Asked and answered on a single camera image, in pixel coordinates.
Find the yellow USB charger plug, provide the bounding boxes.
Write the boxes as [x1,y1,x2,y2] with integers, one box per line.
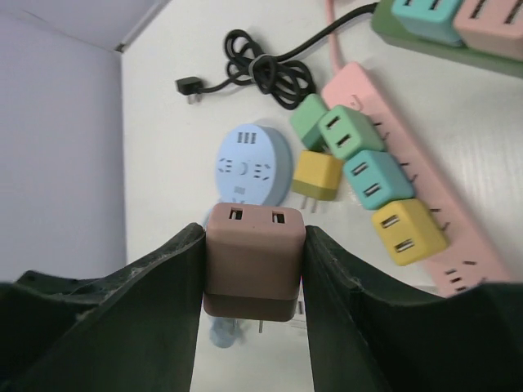
[291,150,345,213]

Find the teal USB charger plug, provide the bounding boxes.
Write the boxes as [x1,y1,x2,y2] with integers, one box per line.
[343,150,415,211]

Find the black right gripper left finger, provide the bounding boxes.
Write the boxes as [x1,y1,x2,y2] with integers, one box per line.
[1,223,204,391]

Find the pink power strip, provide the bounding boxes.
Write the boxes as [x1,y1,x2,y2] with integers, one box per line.
[321,62,511,296]

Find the round blue power strip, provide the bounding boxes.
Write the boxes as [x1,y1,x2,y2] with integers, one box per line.
[215,123,293,206]

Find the black coiled cable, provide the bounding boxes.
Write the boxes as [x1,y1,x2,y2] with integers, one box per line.
[175,2,381,111]

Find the white power strip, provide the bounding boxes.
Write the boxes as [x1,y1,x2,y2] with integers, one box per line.
[289,299,307,336]

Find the pink USB charger plug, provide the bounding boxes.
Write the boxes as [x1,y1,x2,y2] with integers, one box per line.
[203,203,306,323]

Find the coiled light blue cable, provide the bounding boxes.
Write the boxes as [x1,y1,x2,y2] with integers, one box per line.
[199,212,250,350]

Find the green USB charger plug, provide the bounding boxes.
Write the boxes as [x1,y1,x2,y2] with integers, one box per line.
[318,105,386,161]

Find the green power strip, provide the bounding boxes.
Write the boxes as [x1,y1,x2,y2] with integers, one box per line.
[370,0,523,78]

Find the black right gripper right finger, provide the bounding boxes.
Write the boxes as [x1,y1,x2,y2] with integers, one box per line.
[302,226,522,391]

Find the pink cable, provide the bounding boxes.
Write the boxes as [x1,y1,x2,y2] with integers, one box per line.
[324,0,348,77]

